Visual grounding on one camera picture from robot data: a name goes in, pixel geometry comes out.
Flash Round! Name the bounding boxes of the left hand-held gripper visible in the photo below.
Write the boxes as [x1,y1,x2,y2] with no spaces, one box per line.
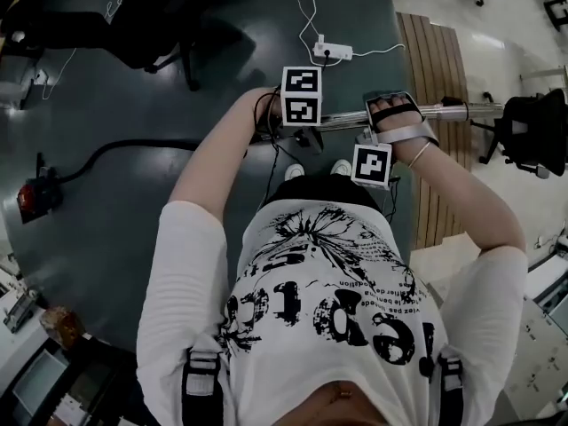
[251,66,327,156]

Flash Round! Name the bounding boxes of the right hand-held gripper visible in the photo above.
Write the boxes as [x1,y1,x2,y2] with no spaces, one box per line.
[351,90,441,189]

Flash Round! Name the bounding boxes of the silver vacuum wand tube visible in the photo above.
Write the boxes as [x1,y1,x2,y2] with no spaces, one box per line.
[319,99,506,133]

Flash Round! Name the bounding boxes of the black vacuum hose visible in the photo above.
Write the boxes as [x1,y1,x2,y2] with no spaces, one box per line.
[59,138,199,185]

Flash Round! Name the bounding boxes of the person's left forearm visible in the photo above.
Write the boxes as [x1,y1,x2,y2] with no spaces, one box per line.
[167,87,281,225]

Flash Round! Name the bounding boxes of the person's right forearm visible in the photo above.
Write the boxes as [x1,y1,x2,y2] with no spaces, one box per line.
[392,142,529,255]

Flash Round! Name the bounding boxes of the red vacuum cleaner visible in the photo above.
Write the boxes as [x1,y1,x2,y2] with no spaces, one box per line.
[15,151,67,225]

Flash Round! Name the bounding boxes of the person's right hand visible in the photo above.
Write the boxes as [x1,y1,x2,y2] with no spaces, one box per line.
[370,95,422,132]

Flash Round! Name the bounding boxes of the black trousers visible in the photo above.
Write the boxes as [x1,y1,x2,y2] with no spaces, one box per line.
[261,174,391,215]

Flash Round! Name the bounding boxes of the wooden slatted board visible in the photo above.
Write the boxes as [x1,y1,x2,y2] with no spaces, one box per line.
[394,11,472,251]

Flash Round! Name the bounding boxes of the black mesh office chair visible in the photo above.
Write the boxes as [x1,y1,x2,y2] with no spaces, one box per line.
[469,87,568,180]

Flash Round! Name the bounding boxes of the white printed t-shirt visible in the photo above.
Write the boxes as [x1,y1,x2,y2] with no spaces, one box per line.
[135,200,529,426]

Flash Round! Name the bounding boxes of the person's neck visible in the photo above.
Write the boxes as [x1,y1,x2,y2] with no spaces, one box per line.
[319,379,383,426]

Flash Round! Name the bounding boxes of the patterned cardboard box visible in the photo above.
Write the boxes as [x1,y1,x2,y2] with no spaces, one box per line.
[38,305,86,351]

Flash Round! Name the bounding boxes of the grey plastic crate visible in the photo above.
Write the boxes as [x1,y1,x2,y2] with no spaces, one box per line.
[3,285,40,335]

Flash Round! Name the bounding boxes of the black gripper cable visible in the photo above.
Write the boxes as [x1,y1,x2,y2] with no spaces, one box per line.
[243,89,285,208]
[381,175,403,224]

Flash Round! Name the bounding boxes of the thin bracelet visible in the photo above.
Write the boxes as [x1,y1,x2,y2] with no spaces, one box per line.
[406,141,434,170]

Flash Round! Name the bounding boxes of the white power strip with cable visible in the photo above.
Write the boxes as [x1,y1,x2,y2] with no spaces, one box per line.
[282,0,407,58]

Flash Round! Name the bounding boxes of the grey black backpack strap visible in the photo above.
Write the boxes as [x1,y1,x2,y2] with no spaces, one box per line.
[437,346,465,426]
[181,346,225,426]

